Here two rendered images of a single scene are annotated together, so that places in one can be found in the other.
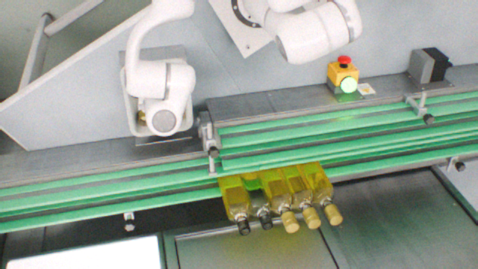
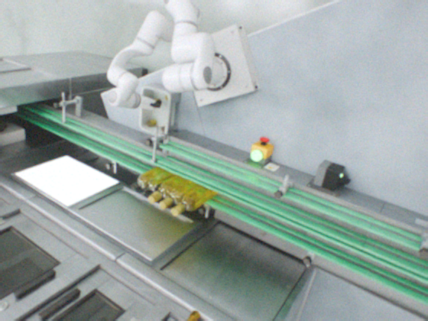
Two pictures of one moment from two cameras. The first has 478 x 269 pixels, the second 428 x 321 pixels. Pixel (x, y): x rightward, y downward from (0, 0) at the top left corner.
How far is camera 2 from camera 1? 1.08 m
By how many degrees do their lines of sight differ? 40
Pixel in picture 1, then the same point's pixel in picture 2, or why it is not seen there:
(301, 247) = (162, 226)
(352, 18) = (194, 70)
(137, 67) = (113, 66)
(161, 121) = (111, 96)
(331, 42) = (180, 80)
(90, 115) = (135, 112)
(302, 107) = (219, 154)
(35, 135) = (113, 112)
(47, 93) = not seen: hidden behind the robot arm
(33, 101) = not seen: hidden behind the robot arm
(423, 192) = (279, 268)
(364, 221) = (218, 249)
